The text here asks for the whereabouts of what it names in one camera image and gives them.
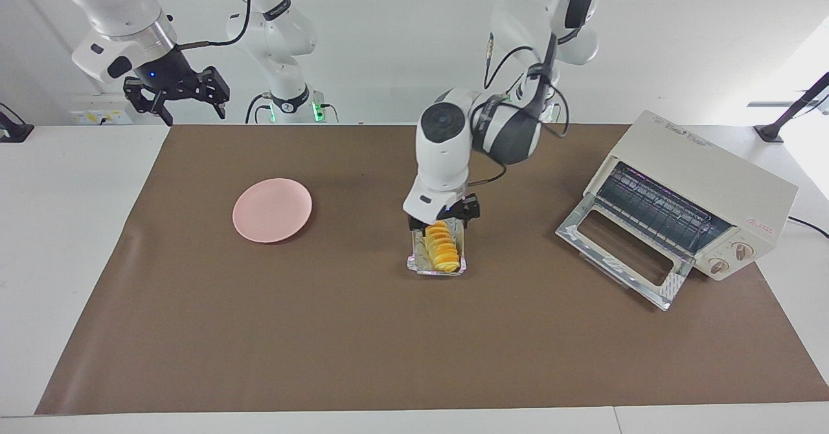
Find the cream toaster oven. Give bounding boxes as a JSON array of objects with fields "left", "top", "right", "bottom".
[{"left": 583, "top": 110, "right": 799, "bottom": 283}]

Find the pink round plate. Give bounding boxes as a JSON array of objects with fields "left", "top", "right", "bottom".
[{"left": 233, "top": 178, "right": 313, "bottom": 244}]

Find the black angled camera stand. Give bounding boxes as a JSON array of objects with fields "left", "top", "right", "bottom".
[{"left": 754, "top": 71, "right": 829, "bottom": 145}]

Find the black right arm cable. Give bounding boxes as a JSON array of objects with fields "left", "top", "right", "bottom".
[{"left": 177, "top": 0, "right": 252, "bottom": 51}]

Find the black clamp stand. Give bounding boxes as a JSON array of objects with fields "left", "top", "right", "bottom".
[{"left": 0, "top": 102, "right": 35, "bottom": 144}]

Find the aluminium foil tray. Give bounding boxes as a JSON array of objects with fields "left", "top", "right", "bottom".
[{"left": 406, "top": 217, "right": 469, "bottom": 277}]

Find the brown table mat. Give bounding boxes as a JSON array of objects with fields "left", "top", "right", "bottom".
[{"left": 36, "top": 123, "right": 829, "bottom": 415}]

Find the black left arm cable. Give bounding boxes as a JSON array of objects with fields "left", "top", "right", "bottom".
[{"left": 468, "top": 32, "right": 571, "bottom": 187}]

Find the golden bread roll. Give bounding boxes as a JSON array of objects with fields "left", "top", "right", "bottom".
[{"left": 424, "top": 221, "right": 462, "bottom": 273}]

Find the metal oven wire rack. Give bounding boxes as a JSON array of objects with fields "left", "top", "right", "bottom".
[{"left": 596, "top": 162, "right": 734, "bottom": 258}]

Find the glass oven door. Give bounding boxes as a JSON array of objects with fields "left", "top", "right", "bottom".
[{"left": 555, "top": 194, "right": 696, "bottom": 312}]

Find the black oven power cable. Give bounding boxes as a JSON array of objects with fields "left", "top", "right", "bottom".
[{"left": 787, "top": 216, "right": 829, "bottom": 240}]

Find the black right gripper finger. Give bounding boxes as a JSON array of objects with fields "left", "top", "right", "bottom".
[
  {"left": 124, "top": 78, "right": 175, "bottom": 128},
  {"left": 199, "top": 66, "right": 231, "bottom": 121}
]

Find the black base cable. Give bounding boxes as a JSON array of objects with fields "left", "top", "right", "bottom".
[{"left": 244, "top": 92, "right": 273, "bottom": 124}]

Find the white wall socket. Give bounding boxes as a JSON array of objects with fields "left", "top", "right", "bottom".
[{"left": 69, "top": 93, "right": 134, "bottom": 126}]

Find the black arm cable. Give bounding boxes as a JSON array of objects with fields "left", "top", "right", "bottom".
[
  {"left": 468, "top": 32, "right": 571, "bottom": 187},
  {"left": 177, "top": 0, "right": 252, "bottom": 51}
]

